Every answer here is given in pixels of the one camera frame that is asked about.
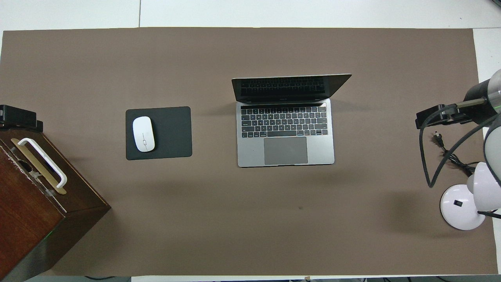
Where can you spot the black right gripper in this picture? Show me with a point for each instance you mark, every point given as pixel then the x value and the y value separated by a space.
pixel 479 102

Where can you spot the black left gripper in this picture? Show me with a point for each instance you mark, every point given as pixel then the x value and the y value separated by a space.
pixel 17 113

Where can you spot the silver grey laptop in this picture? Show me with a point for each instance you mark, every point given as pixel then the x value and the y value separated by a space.
pixel 285 150

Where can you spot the white desk lamp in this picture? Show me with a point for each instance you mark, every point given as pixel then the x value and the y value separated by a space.
pixel 458 207

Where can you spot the brown wooden drawer box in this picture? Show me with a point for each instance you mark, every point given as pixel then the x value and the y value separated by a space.
pixel 23 219

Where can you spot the white computer mouse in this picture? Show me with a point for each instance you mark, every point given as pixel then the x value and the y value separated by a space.
pixel 143 133

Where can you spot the black mouse pad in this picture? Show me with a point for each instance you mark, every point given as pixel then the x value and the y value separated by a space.
pixel 172 133

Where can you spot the brown table mat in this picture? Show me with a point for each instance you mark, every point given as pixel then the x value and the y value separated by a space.
pixel 274 219

